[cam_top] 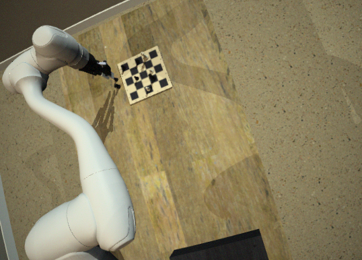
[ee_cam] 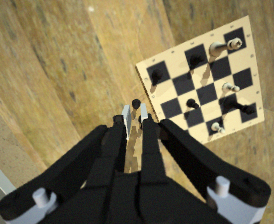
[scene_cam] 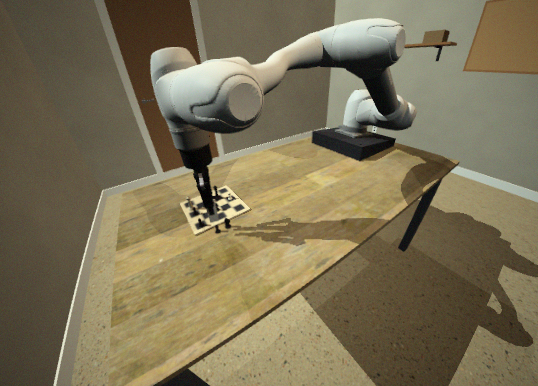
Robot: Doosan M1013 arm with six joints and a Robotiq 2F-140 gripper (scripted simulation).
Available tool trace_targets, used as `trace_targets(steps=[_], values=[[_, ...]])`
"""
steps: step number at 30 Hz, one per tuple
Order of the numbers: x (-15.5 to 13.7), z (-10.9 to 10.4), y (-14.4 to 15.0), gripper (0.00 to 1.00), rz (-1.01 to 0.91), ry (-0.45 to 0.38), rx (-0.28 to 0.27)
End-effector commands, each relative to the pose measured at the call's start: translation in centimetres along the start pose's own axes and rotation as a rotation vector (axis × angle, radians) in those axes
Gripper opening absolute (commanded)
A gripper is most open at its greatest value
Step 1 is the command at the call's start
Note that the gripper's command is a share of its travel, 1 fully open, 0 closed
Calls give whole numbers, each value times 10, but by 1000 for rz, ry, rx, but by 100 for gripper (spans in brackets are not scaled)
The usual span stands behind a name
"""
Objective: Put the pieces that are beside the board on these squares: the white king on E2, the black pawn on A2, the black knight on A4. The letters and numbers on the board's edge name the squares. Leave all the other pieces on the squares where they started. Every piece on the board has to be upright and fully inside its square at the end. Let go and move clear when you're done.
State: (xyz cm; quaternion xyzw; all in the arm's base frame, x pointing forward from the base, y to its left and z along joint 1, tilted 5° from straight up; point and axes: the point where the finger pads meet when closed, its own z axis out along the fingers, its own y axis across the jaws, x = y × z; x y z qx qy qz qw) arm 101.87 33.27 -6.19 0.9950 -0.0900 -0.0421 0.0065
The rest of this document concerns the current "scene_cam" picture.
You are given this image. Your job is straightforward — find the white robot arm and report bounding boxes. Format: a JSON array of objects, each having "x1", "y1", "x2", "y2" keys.
[{"x1": 151, "y1": 18, "x2": 417, "y2": 151}]

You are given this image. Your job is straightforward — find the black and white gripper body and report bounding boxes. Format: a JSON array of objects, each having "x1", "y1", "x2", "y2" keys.
[{"x1": 179, "y1": 145, "x2": 212, "y2": 183}]

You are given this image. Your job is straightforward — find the wooden chessboard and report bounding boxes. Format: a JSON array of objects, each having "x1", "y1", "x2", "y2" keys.
[{"x1": 180, "y1": 185, "x2": 250, "y2": 236}]

